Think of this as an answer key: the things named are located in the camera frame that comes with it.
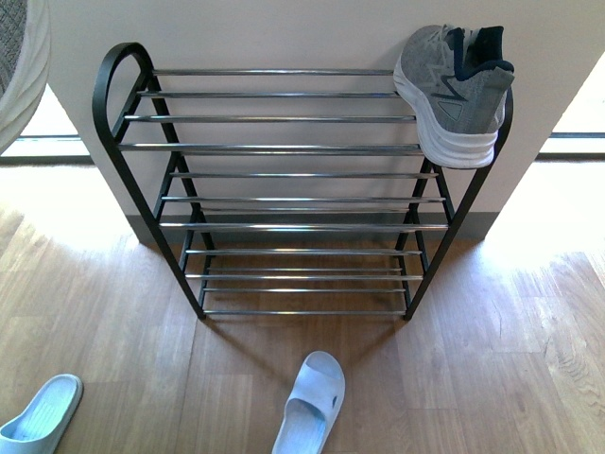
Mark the light blue slipper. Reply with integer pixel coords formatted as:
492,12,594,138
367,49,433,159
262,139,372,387
272,351,346,453
1,374,83,453

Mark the grey knit sneaker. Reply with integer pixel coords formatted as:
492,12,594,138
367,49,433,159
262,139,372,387
1,0,51,151
393,25,514,169

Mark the black metal shoe rack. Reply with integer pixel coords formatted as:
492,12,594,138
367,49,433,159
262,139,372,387
92,43,490,320

